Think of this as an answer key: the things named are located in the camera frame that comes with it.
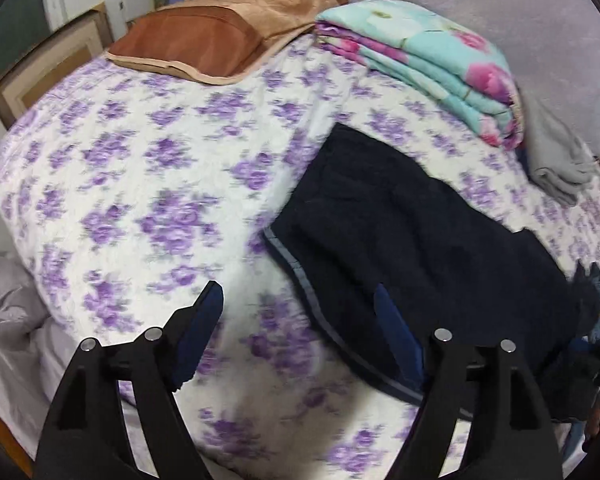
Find navy blue pants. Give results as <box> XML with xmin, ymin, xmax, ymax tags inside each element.
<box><xmin>264</xmin><ymin>122</ymin><xmax>600</xmax><ymax>423</ymax></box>

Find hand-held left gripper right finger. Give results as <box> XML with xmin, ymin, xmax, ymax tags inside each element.
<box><xmin>372</xmin><ymin>282</ymin><xmax>566</xmax><ymax>480</ymax></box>

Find wooden picture frame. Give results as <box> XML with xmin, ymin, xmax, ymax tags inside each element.
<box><xmin>0</xmin><ymin>2</ymin><xmax>113</xmax><ymax>126</ymax></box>

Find folded turquoise floral blanket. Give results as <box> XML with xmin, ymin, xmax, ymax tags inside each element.
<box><xmin>315</xmin><ymin>0</ymin><xmax>526</xmax><ymax>150</ymax></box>

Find brown pillow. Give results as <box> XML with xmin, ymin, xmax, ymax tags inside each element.
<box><xmin>107</xmin><ymin>0</ymin><xmax>351</xmax><ymax>86</ymax></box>

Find white lace curtain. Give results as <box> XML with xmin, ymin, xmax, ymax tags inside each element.
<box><xmin>260</xmin><ymin>0</ymin><xmax>600</xmax><ymax>171</ymax></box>

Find folded grey pants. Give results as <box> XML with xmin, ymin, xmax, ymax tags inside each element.
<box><xmin>522</xmin><ymin>100</ymin><xmax>600</xmax><ymax>208</ymax></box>

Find dark green panel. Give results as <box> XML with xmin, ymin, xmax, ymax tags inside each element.
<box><xmin>0</xmin><ymin>0</ymin><xmax>51</xmax><ymax>108</ymax></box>

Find crumpled grey cloth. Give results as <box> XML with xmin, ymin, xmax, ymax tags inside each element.
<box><xmin>0</xmin><ymin>250</ymin><xmax>56</xmax><ymax>461</ymax></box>

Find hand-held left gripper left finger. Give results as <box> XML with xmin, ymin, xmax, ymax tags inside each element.
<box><xmin>32</xmin><ymin>280</ymin><xmax>226</xmax><ymax>480</ymax></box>

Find purple floral bedsheet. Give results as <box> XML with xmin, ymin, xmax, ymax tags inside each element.
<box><xmin>0</xmin><ymin>35</ymin><xmax>600</xmax><ymax>480</ymax></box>

